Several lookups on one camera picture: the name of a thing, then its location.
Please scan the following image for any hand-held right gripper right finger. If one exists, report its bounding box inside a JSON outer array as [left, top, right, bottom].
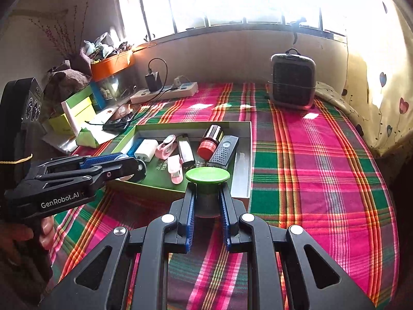
[[218, 182, 376, 310]]

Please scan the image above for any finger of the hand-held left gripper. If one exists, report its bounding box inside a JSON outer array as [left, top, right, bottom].
[[30, 152, 130, 176], [24, 159, 142, 197]]

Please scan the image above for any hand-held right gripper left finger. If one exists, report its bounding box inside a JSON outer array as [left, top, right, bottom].
[[39, 182, 198, 310]]

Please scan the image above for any black round key fob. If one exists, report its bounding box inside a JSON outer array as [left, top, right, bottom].
[[124, 156, 147, 183]]

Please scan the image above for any blue clear usb tester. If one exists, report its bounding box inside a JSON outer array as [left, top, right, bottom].
[[127, 138, 144, 157]]

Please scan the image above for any green cardboard box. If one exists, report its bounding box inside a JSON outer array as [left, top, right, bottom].
[[108, 121, 253, 207]]

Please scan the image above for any white wall charger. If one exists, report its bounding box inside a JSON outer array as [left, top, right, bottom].
[[134, 139, 159, 162]]

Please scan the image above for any green white spool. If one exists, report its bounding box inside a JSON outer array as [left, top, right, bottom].
[[185, 167, 231, 218]]

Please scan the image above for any black device with grille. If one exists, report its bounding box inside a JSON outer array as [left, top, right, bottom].
[[207, 135, 240, 170]]

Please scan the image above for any silver lighter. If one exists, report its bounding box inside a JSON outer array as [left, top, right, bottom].
[[177, 135, 196, 165]]

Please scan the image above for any red capped bottle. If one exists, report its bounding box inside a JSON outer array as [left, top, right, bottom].
[[197, 124, 225, 161]]

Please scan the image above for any person's left hand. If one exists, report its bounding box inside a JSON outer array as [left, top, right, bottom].
[[0, 216, 55, 265]]

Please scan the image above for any green tissue pack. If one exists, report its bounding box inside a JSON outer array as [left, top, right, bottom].
[[76, 127, 107, 147]]

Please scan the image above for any black smartphone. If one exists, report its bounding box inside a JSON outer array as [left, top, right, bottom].
[[102, 103, 134, 132]]

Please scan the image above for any white tube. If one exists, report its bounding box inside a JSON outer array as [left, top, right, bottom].
[[61, 102, 81, 136]]

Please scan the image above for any blue carton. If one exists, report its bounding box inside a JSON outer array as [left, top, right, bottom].
[[90, 82, 108, 110]]

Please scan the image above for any clear tank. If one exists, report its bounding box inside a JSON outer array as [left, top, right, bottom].
[[95, 69, 136, 100]]

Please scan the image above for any brown cloth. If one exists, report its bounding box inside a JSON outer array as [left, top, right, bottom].
[[43, 47, 94, 104]]

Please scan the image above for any black charger adapter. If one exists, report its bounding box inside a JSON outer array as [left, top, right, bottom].
[[145, 73, 162, 92]]

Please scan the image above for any orange tray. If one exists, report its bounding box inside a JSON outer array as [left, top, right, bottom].
[[91, 51, 135, 81]]

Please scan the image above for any white power strip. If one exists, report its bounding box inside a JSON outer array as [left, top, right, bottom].
[[130, 82, 199, 104]]

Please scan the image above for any plaid pink green blanket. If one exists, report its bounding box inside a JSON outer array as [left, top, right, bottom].
[[48, 82, 401, 310]]

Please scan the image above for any pile of small pale things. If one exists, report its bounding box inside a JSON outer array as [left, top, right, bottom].
[[81, 32, 134, 62]]

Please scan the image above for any small black heater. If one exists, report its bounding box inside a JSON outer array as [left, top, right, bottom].
[[266, 48, 317, 110]]

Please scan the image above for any cream heart print curtain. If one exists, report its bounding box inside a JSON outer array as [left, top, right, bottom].
[[344, 0, 413, 156]]

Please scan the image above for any window with metal bars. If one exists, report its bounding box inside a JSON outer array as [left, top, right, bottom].
[[118, 0, 347, 44]]

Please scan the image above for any black window latch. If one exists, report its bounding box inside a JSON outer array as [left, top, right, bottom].
[[291, 15, 307, 44]]

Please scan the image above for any black charger cable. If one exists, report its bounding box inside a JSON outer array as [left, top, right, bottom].
[[147, 58, 170, 96]]

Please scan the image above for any twig wall decoration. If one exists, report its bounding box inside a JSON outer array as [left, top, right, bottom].
[[30, 0, 94, 60]]

